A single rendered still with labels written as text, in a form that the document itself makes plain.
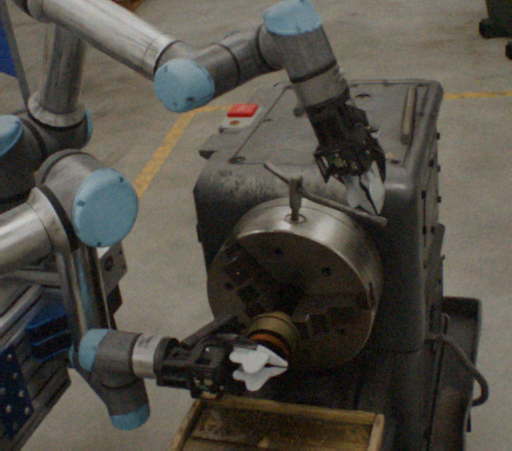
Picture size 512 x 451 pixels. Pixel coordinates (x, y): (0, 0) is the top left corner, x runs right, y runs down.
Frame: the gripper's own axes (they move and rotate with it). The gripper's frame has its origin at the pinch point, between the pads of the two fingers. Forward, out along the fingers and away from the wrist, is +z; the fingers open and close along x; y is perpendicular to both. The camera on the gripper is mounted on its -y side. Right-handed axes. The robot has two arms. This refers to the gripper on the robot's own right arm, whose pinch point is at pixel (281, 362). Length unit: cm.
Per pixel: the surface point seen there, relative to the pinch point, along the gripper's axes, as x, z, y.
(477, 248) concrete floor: -108, 19, -216
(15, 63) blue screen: -69, -327, -384
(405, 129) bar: 20, 14, -51
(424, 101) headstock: 18, 15, -73
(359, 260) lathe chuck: 8.7, 9.9, -18.9
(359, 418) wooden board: -17.8, 10.5, -8.0
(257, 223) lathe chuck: 15.2, -8.1, -18.7
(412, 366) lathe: -24.3, 16.6, -31.4
